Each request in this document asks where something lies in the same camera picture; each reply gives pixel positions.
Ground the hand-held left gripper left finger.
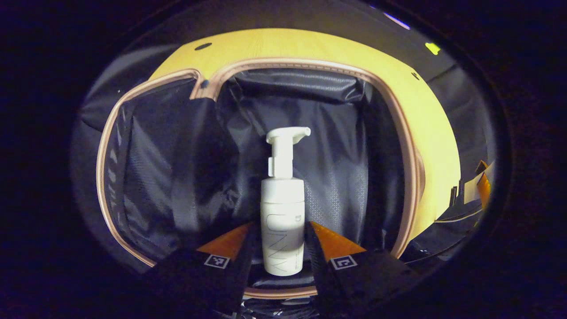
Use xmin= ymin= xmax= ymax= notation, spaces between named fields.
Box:
xmin=146 ymin=222 xmax=258 ymax=319

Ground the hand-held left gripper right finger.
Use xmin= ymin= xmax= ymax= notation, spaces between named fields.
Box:
xmin=303 ymin=221 xmax=421 ymax=319

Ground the white pump bottle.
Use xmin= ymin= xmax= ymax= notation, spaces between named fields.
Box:
xmin=260 ymin=127 xmax=311 ymax=276

